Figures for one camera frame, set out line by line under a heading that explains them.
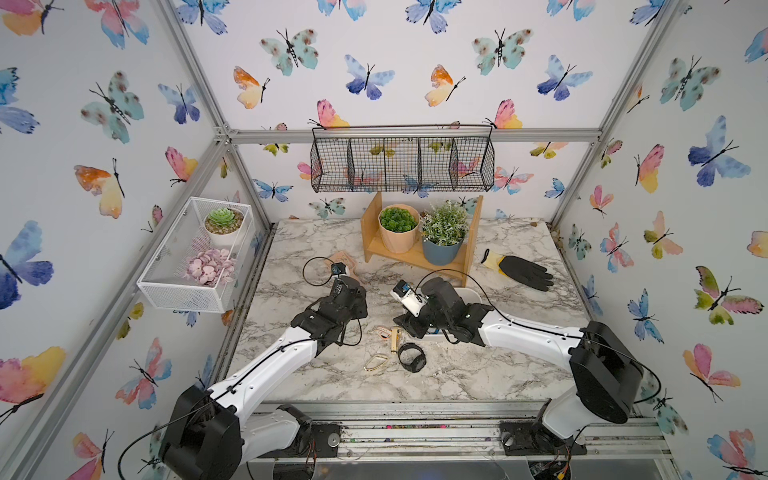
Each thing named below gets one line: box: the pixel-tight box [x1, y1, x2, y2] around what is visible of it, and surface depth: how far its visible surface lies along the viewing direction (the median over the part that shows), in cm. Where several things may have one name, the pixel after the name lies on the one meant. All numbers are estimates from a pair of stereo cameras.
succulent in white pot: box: [203, 207, 244, 247], surface depth 73 cm
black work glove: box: [481, 248, 554, 292], surface depth 109 cm
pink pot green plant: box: [378, 204, 421, 254], surface depth 98 cm
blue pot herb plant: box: [420, 200, 469, 266], surface depth 90 cm
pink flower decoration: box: [182, 236, 236, 287], surface depth 64 cm
